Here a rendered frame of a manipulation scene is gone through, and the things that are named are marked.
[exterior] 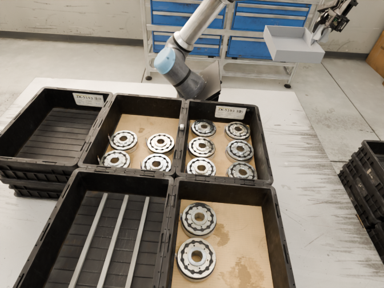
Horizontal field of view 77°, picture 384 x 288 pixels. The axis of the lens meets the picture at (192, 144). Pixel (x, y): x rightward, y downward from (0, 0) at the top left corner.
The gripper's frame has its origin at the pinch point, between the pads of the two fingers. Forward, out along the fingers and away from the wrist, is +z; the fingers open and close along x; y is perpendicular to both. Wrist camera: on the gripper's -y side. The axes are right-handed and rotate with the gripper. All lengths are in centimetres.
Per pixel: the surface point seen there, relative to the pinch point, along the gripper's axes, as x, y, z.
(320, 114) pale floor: 118, -85, 80
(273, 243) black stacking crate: -29, 82, 30
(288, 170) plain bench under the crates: -1, 44, 40
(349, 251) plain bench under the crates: 8, 79, 37
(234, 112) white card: -31, 28, 29
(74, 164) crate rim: -85, 59, 40
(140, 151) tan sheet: -66, 45, 45
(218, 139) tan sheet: -36, 38, 37
